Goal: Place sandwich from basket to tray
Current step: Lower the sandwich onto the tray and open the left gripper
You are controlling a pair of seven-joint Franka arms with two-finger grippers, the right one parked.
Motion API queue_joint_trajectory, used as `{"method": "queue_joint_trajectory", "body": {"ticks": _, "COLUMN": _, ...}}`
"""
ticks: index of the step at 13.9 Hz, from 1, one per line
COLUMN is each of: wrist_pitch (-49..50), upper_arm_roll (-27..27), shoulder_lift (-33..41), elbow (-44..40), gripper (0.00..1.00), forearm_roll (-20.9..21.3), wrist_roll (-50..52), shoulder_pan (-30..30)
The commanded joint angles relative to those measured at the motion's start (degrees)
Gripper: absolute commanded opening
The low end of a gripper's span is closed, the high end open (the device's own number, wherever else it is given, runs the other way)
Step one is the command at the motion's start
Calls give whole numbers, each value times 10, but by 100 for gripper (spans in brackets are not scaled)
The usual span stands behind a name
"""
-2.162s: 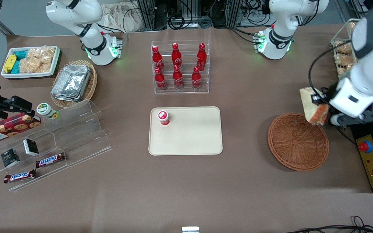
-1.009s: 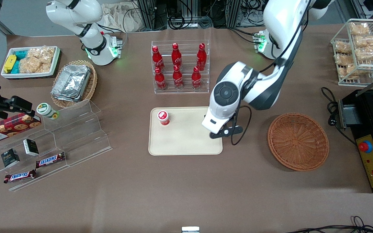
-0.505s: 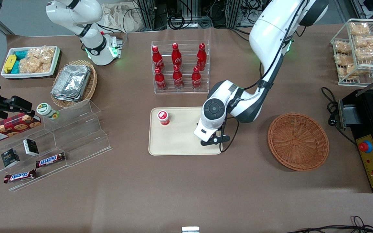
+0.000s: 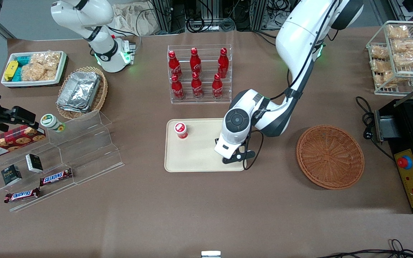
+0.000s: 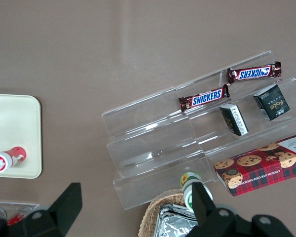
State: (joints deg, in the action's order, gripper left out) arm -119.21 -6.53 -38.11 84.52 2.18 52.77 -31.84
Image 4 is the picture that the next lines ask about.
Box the black appliance with metal pans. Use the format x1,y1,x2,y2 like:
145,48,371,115
374,77,413,214

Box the green white yogurt cup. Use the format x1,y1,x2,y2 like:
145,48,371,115
40,114,66,133

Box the clear acrylic tiered stand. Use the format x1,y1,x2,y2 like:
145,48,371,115
0,109,124,212

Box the aluminium foil container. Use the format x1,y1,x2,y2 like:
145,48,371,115
57,71,101,110
57,97,96,114

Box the black cables on table edge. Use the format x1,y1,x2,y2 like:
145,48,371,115
316,239,413,258

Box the red cola bottle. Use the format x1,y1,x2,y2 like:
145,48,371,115
168,51,182,77
218,48,229,77
212,73,223,99
190,48,202,74
191,72,204,99
171,75,185,100

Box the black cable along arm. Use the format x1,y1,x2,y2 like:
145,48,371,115
269,0,340,102

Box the black cable bundle on floor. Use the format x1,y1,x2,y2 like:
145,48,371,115
183,0,236,33

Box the red plaid cookie box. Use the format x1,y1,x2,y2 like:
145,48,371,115
0,125,46,160

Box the empty round wicker basket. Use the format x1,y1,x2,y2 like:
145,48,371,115
296,124,365,190

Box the Snickers chocolate bar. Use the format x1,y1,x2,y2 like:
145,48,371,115
4,187,41,204
39,168,73,187

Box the clear bag of fried snacks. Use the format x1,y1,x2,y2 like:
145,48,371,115
393,52,413,68
370,59,390,74
392,39,413,54
370,45,390,59
387,24,410,39
375,72,399,88

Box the wicker basket with foil containers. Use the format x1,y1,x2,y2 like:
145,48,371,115
56,66,108,120

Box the black looped gripper cable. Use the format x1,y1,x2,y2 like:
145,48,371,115
242,130,264,171

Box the black power cable with plug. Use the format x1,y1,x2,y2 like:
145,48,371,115
356,96,396,161

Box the cream plastic tray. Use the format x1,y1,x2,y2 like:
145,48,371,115
164,118,246,173

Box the black box with gold lettering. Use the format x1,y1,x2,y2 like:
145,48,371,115
1,164,23,186

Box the clear acrylic bottle rack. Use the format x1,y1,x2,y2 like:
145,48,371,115
167,44,233,104

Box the white rectangular snack bin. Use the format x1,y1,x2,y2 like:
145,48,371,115
1,51,68,88

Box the beige crumpled cloth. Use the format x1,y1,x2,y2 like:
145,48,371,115
111,2,161,36

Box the red white small bottle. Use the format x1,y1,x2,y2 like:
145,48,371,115
174,122,188,140

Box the yellow snack pack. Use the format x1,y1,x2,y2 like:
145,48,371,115
4,60,19,81

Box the clear bag of crackers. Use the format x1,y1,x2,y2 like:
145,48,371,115
21,63,58,82
31,50,62,68

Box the black box with white label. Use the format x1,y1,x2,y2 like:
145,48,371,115
25,154,44,173

